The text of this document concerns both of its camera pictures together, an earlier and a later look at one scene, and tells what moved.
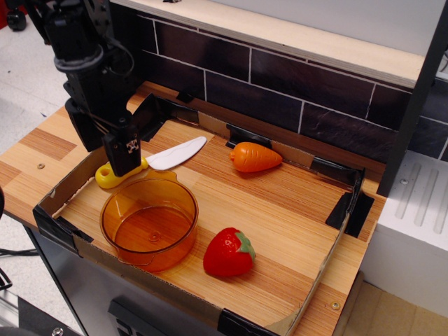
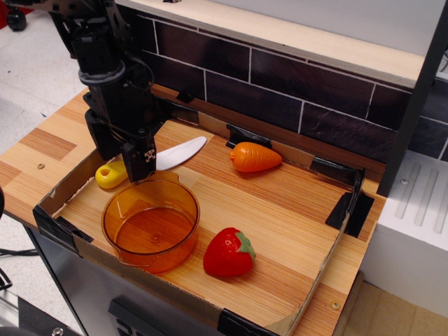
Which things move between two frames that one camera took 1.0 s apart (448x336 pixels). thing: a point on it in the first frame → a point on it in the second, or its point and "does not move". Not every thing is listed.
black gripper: (105, 92) → (126, 97)
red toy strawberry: (228, 253) does not move
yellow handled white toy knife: (156, 162) does not move
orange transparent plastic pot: (150, 220) does not move
